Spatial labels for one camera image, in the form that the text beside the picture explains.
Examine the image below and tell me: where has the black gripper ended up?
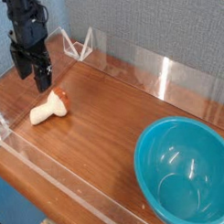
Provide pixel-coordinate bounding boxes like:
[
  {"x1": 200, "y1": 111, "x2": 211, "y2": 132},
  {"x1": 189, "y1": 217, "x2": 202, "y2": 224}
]
[{"x1": 8, "y1": 0, "x2": 52, "y2": 92}]

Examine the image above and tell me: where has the white brown toy mushroom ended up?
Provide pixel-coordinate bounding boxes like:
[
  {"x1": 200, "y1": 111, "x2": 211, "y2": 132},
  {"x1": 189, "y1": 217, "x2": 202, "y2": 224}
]
[{"x1": 29, "y1": 87, "x2": 70, "y2": 125}]

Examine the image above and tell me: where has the blue plastic bowl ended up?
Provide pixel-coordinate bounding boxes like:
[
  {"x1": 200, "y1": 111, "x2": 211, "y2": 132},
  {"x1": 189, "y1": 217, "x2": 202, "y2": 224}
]
[{"x1": 133, "y1": 116, "x2": 224, "y2": 224}]

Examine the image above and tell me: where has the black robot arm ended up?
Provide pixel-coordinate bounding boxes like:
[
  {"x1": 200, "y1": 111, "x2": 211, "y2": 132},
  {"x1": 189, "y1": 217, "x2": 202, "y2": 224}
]
[{"x1": 2, "y1": 0, "x2": 52, "y2": 92}]

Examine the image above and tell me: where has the clear acrylic front barrier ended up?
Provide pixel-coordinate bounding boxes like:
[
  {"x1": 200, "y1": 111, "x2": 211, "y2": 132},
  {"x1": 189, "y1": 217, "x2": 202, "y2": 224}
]
[{"x1": 0, "y1": 113, "x2": 149, "y2": 224}]

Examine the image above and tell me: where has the clear acrylic back barrier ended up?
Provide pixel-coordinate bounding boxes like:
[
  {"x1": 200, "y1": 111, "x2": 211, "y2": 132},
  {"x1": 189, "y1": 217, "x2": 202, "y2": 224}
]
[{"x1": 60, "y1": 28, "x2": 224, "y2": 130}]

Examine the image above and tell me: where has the black cable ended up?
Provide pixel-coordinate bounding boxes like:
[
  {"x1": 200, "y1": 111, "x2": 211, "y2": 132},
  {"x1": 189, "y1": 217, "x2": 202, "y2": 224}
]
[{"x1": 31, "y1": 0, "x2": 50, "y2": 26}]

